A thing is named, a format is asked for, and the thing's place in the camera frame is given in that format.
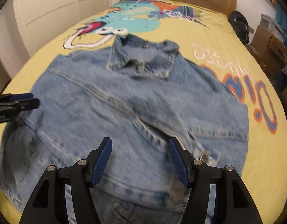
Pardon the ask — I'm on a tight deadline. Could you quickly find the black backpack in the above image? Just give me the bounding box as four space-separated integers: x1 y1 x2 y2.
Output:
228 11 250 44

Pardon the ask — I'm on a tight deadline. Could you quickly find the white wardrobe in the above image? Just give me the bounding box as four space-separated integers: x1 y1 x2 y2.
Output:
0 0 122 80

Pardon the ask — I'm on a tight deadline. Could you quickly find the wooden desk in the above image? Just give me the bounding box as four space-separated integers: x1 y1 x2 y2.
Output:
250 25 287 75

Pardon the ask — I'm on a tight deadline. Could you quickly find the white printer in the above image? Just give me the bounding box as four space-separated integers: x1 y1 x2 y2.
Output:
260 13 285 36

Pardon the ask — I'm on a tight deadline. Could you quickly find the teal curtain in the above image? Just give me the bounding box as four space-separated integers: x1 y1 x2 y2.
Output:
275 3 287 45

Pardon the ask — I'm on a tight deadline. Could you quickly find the yellow printed blanket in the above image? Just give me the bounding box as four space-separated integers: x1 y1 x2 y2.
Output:
0 0 287 224

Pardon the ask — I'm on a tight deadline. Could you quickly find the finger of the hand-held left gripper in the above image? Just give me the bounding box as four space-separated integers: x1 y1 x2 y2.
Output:
0 93 34 103
0 98 40 125

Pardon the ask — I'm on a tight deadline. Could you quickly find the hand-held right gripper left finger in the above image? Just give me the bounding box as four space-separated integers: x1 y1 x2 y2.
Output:
18 137 112 224

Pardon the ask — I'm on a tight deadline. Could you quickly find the blue denim jacket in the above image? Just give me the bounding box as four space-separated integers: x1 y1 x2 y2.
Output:
0 35 249 224

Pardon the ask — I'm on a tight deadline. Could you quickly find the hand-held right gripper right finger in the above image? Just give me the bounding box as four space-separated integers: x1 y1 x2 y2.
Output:
168 138 263 224

